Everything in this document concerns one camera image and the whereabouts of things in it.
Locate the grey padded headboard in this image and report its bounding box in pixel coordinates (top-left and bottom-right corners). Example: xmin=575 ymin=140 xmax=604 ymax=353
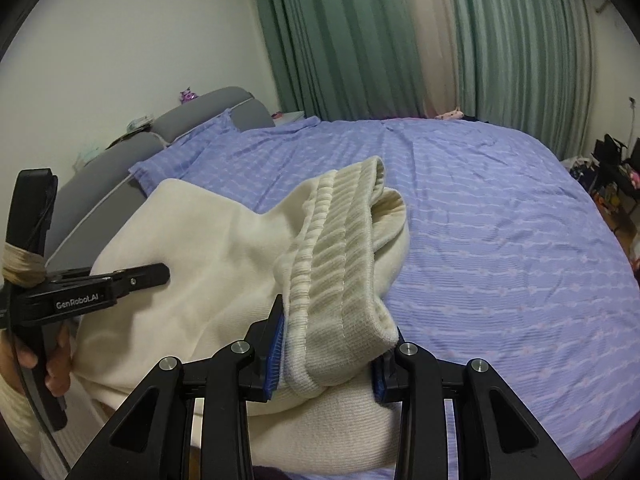
xmin=42 ymin=86 xmax=276 ymax=281

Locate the person's left hand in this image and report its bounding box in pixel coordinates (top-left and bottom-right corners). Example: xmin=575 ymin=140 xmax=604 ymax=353
xmin=0 ymin=327 xmax=72 ymax=397

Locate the pale pink sheer curtain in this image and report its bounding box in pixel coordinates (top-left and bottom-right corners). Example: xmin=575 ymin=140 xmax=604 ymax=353
xmin=392 ymin=0 xmax=481 ymax=117

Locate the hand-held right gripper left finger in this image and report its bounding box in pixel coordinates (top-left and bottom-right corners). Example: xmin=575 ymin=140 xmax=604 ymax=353
xmin=70 ymin=295 xmax=287 ymax=480

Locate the purple patterned pillow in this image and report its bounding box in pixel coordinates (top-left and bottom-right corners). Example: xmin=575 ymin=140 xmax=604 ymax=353
xmin=129 ymin=116 xmax=321 ymax=197

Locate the beige wound cord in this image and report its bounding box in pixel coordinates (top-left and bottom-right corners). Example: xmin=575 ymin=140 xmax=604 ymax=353
xmin=1 ymin=244 xmax=47 ymax=287

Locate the black chair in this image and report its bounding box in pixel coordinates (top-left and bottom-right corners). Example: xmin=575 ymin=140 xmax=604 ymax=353
xmin=594 ymin=133 xmax=631 ymax=196

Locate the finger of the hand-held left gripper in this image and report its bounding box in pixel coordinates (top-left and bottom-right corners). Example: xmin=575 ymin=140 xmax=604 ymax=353
xmin=47 ymin=262 xmax=171 ymax=307

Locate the purple patterned bedspread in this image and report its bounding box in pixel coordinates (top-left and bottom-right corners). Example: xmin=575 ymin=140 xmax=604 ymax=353
xmin=50 ymin=116 xmax=640 ymax=480

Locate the cream knit sweater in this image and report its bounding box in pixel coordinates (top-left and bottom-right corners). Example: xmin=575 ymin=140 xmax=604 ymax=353
xmin=75 ymin=156 xmax=412 ymax=478

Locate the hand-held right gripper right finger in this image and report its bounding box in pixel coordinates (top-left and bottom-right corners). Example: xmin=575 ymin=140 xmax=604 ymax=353
xmin=370 ymin=327 xmax=583 ymax=480

